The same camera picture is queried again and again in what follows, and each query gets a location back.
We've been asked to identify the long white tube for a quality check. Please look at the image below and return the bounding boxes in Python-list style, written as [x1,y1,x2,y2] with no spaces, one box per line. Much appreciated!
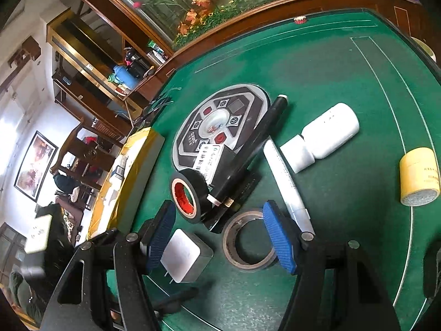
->
[263,138,315,235]

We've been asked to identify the yellow masking tape roll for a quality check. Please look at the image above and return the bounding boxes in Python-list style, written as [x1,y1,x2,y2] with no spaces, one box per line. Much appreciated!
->
[399,147,440,207]

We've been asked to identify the red bottle cap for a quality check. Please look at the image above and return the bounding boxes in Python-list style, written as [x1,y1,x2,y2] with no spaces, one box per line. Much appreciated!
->
[293,16,307,25]

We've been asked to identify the framed wall painting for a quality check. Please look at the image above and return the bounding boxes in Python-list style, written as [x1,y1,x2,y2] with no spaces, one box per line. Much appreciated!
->
[14,131,58,202]

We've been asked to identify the white power adapter cube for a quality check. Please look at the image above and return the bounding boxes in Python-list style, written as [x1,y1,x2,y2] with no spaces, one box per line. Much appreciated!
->
[161,229,214,283]

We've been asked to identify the long black Chanel box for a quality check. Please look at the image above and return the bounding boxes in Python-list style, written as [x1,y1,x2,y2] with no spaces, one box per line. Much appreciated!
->
[203,170,262,234]

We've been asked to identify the small white square box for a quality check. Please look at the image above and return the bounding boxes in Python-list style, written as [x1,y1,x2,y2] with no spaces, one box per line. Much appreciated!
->
[280,135,315,173]

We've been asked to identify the yellow taped cardboard box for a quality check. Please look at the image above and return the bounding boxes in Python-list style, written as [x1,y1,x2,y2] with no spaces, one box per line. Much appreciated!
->
[86,127,165,240]

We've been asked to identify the round mahjong table control panel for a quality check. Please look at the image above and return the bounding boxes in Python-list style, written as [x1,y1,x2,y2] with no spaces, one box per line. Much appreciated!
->
[172,84,271,170]

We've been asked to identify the dark wooden chair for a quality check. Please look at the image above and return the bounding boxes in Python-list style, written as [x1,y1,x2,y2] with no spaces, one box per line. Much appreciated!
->
[50,118,123,191]

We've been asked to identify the blue thermos jug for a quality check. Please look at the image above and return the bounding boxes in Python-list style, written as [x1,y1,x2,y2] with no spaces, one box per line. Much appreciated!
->
[114,65,139,90]

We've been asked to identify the brown clear tape roll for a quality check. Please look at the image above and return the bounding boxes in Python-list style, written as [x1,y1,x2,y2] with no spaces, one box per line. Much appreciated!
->
[222,209,276,273]

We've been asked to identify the eyeglasses on table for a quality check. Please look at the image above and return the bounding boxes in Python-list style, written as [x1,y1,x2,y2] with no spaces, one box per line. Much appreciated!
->
[141,87,181,125]

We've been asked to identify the black electrical tape roll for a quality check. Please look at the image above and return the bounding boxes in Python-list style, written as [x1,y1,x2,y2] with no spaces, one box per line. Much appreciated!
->
[170,168,212,224]

